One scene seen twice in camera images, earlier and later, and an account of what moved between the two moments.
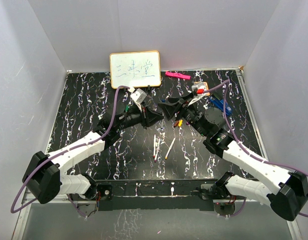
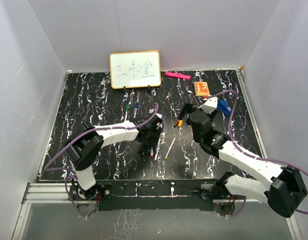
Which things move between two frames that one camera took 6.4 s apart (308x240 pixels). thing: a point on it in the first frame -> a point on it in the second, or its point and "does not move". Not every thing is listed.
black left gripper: (150, 118) -> (153, 142)
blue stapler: (219, 103) does not move
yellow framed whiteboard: (135, 69) does not move
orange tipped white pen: (168, 151) does not move
